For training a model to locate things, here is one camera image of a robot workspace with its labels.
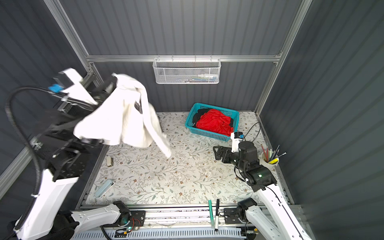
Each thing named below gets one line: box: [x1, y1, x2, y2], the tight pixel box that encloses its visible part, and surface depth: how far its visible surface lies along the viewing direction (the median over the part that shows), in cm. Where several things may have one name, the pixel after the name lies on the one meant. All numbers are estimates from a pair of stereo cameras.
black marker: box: [215, 199, 220, 232], surface depth 74 cm
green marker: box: [208, 199, 215, 229], surface depth 76 cm
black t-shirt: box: [192, 108, 209, 128], surface depth 112 cm
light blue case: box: [95, 179, 115, 198], surface depth 82 cm
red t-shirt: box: [196, 109, 234, 137], surface depth 110 cm
